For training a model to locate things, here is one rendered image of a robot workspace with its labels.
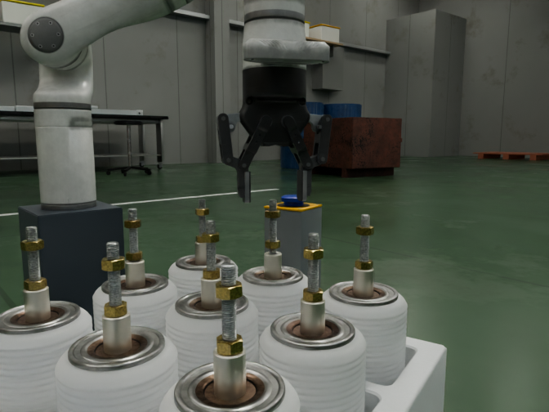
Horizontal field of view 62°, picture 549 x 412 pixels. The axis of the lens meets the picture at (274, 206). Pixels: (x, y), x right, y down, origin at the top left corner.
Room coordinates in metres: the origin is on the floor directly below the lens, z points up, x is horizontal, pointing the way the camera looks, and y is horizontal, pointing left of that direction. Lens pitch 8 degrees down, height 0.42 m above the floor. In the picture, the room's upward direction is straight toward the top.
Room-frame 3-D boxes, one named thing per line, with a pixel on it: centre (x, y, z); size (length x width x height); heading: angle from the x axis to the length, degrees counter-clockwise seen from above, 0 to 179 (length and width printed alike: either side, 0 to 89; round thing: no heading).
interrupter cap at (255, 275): (0.56, 0.00, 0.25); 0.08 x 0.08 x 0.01
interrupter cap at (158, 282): (0.52, 0.16, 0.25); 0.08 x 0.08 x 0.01
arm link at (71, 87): (0.82, 0.37, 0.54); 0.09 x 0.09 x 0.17; 6
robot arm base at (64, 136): (0.82, 0.37, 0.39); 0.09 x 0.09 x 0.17; 41
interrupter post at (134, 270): (0.52, 0.16, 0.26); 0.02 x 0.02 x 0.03
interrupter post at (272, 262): (0.56, 0.00, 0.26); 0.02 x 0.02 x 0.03
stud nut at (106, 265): (0.36, 0.13, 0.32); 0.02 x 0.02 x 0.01; 75
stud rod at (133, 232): (0.52, 0.16, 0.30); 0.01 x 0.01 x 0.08
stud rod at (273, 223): (0.56, 0.00, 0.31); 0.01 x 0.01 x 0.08
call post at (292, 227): (0.74, -0.03, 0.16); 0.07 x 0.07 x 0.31; 57
